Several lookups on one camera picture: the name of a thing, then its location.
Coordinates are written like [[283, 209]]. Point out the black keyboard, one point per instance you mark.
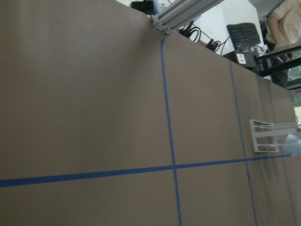
[[243, 35]]

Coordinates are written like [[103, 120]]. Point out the person in beige shirt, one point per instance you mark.
[[284, 24]]

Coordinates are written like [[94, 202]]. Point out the aluminium frame post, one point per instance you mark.
[[180, 13]]

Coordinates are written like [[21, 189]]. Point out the white wire cup rack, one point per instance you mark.
[[270, 137]]

